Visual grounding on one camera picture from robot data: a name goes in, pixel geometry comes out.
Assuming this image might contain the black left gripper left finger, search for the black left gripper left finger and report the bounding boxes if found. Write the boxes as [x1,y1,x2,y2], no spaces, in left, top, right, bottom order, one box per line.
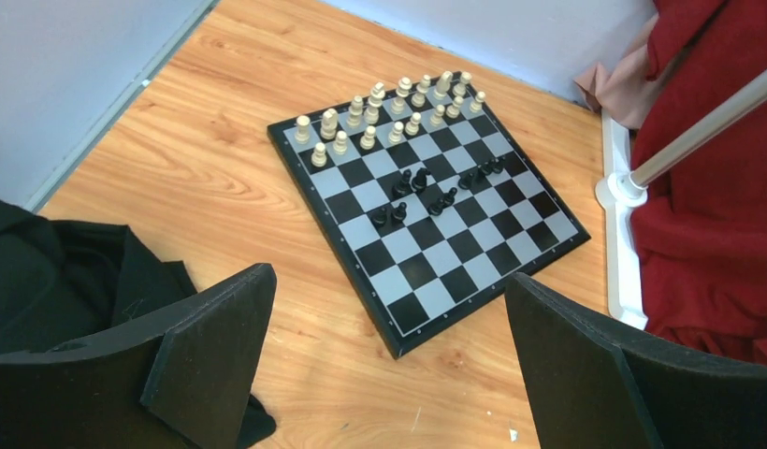
[0,263,277,448]

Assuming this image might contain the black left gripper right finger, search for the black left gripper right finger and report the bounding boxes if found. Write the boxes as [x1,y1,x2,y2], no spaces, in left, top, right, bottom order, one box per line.
[505,273,767,448]

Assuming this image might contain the black and white chessboard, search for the black and white chessboard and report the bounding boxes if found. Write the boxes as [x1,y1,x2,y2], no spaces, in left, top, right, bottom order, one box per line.
[268,72,589,358]

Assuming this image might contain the black pawn piece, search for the black pawn piece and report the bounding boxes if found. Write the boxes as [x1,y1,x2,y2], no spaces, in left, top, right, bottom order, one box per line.
[391,202,408,225]
[369,206,388,228]
[442,187,457,209]

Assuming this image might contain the black cloth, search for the black cloth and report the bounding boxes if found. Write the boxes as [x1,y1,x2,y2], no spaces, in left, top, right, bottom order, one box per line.
[0,200,277,448]

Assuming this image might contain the red shirt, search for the red shirt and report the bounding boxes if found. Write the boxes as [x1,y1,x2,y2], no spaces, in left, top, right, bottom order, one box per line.
[630,0,767,365]

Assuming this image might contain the white rack base foot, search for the white rack base foot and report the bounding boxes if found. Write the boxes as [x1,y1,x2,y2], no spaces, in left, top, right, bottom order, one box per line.
[595,111,647,330]

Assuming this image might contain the white pawn piece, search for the white pawn piece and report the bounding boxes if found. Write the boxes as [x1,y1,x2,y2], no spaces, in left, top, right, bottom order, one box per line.
[311,141,327,168]

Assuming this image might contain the black knight piece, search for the black knight piece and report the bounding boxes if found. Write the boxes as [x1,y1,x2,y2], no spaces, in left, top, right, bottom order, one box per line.
[411,167,430,194]

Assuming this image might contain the white rook piece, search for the white rook piece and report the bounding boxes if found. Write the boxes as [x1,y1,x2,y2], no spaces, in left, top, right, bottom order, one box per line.
[294,115,311,144]

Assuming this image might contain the pink garment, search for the pink garment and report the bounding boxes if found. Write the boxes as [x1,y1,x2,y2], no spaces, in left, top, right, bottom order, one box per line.
[574,14,686,130]

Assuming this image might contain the white knight piece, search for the white knight piece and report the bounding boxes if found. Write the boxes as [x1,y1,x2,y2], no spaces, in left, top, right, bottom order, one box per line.
[320,108,339,140]

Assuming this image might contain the white bishop piece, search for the white bishop piece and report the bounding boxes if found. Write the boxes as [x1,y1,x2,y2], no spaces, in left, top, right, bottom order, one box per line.
[346,95,364,128]

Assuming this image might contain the white king piece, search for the white king piece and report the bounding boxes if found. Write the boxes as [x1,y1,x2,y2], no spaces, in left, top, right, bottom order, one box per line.
[364,81,385,125]

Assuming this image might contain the white queen piece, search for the white queen piece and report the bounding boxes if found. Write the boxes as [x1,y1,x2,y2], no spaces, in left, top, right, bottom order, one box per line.
[391,77,412,115]

